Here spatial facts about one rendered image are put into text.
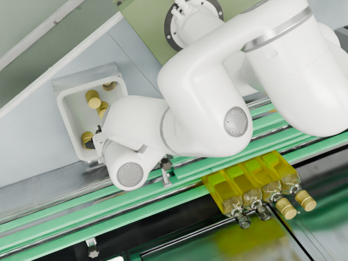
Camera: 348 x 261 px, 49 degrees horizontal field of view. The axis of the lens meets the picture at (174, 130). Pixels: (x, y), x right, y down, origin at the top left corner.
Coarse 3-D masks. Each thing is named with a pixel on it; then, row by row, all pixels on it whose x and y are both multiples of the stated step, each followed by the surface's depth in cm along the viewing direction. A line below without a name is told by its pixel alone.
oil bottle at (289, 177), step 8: (272, 152) 110; (264, 160) 109; (272, 160) 108; (280, 160) 107; (272, 168) 105; (280, 168) 105; (288, 168) 104; (280, 176) 103; (288, 176) 102; (296, 176) 102; (288, 184) 101; (296, 184) 101; (288, 192) 102
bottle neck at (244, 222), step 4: (236, 208) 97; (240, 208) 98; (232, 212) 98; (236, 212) 97; (240, 212) 96; (236, 216) 96; (240, 216) 95; (244, 216) 95; (236, 220) 96; (240, 220) 95; (244, 220) 94; (248, 220) 94; (240, 224) 94; (244, 224) 96; (248, 224) 95; (244, 228) 95
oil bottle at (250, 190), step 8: (224, 168) 108; (232, 168) 107; (240, 168) 107; (232, 176) 105; (240, 176) 104; (248, 176) 104; (240, 184) 102; (248, 184) 102; (256, 184) 101; (240, 192) 100; (248, 192) 99; (256, 192) 99; (248, 200) 99; (248, 208) 100
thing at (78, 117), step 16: (96, 80) 94; (112, 80) 95; (64, 96) 100; (80, 96) 102; (112, 96) 105; (64, 112) 95; (80, 112) 105; (96, 112) 106; (80, 128) 107; (96, 128) 109; (80, 144) 107
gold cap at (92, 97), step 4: (88, 92) 101; (92, 92) 101; (96, 92) 102; (88, 96) 100; (92, 96) 99; (96, 96) 100; (88, 100) 99; (92, 100) 99; (96, 100) 99; (100, 100) 100; (88, 104) 99; (92, 104) 100; (96, 104) 100; (100, 104) 100; (92, 108) 100
